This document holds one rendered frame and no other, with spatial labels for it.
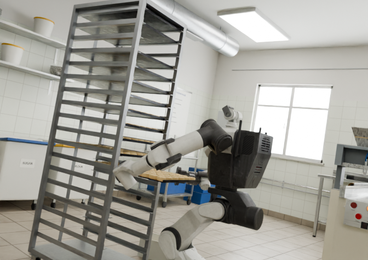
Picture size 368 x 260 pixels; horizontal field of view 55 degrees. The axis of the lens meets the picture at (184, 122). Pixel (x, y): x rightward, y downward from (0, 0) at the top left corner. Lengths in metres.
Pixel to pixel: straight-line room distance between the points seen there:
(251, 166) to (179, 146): 0.39
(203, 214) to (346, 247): 0.81
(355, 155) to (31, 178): 3.17
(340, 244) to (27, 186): 3.14
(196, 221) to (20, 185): 2.57
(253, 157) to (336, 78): 4.72
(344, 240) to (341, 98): 4.27
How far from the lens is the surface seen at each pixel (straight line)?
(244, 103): 6.96
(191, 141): 1.64
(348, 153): 2.99
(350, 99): 6.24
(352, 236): 2.21
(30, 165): 4.17
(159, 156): 1.63
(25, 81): 4.79
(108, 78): 2.28
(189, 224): 2.01
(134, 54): 2.15
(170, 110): 2.44
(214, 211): 1.88
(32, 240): 2.67
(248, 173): 1.78
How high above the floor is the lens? 0.99
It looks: 4 degrees up
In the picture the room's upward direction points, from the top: 9 degrees clockwise
